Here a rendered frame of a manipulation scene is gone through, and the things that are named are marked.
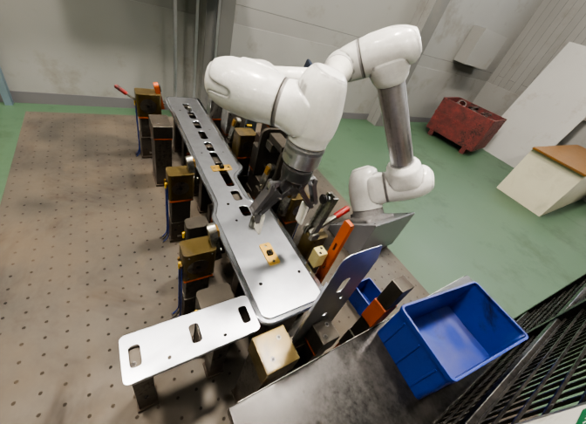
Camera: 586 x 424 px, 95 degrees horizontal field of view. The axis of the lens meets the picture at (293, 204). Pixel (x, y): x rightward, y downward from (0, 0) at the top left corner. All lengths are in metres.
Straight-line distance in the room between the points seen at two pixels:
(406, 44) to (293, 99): 0.60
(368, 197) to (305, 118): 0.88
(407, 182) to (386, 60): 0.54
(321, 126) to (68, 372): 0.93
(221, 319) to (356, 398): 0.35
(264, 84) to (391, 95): 0.66
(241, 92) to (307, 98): 0.13
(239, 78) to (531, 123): 7.03
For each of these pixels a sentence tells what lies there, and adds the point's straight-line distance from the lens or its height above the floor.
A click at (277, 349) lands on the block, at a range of 0.66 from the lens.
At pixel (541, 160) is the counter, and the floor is 0.67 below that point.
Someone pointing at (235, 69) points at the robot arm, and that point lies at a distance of 0.59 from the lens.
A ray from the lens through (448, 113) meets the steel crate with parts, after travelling 6.42.
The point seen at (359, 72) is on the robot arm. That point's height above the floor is 1.48.
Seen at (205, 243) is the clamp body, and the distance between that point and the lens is 0.80.
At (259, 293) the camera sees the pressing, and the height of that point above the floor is 1.00.
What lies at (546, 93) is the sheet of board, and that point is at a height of 1.34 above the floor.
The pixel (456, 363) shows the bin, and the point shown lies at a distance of 0.91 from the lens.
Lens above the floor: 1.65
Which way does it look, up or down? 38 degrees down
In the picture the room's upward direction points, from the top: 20 degrees clockwise
